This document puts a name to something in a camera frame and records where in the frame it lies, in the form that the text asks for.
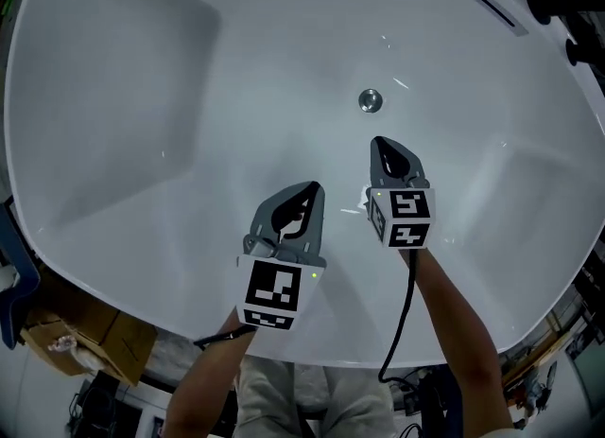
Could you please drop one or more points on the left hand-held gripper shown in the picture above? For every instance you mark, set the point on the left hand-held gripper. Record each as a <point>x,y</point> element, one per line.
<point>274,289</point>

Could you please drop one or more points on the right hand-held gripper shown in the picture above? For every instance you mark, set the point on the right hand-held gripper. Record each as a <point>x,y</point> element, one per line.
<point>406,218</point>

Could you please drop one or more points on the round metal bathtub drain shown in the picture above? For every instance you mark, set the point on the round metal bathtub drain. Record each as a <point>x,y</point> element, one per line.
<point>369,99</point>

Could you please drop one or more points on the person's right forearm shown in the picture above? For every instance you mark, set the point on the person's right forearm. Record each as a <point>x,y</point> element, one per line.
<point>454,341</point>

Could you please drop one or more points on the person's left forearm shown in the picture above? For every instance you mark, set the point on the person's left forearm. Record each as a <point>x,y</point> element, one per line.
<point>203,389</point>

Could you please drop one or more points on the white bathtub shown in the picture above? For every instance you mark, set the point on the white bathtub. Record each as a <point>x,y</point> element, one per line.
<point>189,143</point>

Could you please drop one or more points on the person's grey trousers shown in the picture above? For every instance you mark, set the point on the person's grey trousers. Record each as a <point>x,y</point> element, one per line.
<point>312,398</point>

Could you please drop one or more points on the metal overflow plate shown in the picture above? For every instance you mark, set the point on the metal overflow plate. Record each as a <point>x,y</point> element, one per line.
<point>496,9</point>

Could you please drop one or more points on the brown cardboard box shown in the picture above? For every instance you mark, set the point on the brown cardboard box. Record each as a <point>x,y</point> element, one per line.
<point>99,327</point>

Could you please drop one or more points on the black hand shower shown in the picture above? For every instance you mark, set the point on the black hand shower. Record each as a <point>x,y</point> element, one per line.
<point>583,53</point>

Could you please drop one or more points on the black faucet spout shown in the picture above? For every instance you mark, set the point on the black faucet spout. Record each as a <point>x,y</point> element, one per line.
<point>562,3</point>

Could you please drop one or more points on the white plastic packet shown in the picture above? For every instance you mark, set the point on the white plastic packet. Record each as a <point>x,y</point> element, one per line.
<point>90,358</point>

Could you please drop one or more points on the blue chair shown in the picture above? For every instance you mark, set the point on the blue chair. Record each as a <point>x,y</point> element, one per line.
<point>12,285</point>

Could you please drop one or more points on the wooden frame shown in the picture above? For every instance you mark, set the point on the wooden frame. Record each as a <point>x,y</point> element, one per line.
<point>543,351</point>

